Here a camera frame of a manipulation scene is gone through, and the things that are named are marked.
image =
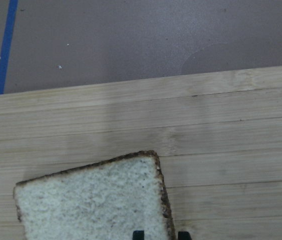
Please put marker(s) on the bread slice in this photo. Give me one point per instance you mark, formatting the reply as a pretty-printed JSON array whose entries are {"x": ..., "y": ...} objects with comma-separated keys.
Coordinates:
[{"x": 107, "y": 200}]

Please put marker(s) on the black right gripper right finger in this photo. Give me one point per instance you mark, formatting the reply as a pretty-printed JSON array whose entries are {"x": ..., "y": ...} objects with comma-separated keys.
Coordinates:
[{"x": 184, "y": 235}]

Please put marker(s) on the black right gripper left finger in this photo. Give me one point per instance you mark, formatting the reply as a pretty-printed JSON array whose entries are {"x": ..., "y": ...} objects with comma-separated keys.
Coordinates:
[{"x": 138, "y": 235}]

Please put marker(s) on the wooden cutting board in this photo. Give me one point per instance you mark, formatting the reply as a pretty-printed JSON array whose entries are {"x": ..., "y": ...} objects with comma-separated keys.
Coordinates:
[{"x": 218, "y": 135}]

